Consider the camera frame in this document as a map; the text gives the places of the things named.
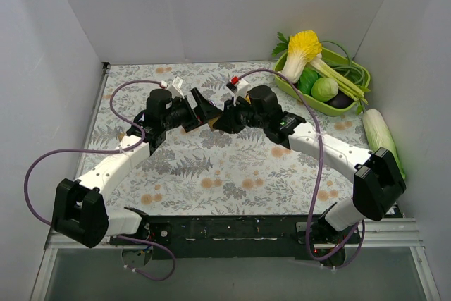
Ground green long beans toy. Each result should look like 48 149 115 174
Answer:
321 40 365 85

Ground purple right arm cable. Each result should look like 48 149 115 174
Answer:
239 68 367 269

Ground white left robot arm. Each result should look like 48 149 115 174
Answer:
51 89 222 248

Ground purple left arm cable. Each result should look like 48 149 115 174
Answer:
23 80 177 283

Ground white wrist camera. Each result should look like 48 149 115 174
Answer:
226 77 250 106
160 77 184 98

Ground dark green vegetable toy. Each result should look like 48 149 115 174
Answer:
297 68 319 95

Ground green napa cabbage toy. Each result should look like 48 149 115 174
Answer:
362 109 406 179

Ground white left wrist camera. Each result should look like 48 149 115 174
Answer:
160 77 184 98

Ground large brass padlock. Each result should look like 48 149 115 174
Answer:
208 118 218 131

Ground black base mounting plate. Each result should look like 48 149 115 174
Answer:
109 214 364 262

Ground round green cabbage toy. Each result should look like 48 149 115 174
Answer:
311 78 339 102

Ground yellow napa cabbage toy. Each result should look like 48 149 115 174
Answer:
280 30 322 83

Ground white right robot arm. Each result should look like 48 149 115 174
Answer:
212 85 406 243

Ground green parsley leaf toy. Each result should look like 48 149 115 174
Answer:
272 32 290 56

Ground floral patterned table mat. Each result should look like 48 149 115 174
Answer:
80 61 352 215

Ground purple eggplant toy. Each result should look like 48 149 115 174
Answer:
326 91 354 109

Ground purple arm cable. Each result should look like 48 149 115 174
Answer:
239 68 367 269
23 80 177 283

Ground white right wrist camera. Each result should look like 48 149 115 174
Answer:
226 77 250 106

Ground pale celery stalks toy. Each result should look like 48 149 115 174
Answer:
307 56 369 104

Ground green plastic basket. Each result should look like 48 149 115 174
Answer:
295 49 371 116

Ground aluminium frame rail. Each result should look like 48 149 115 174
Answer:
32 217 441 300

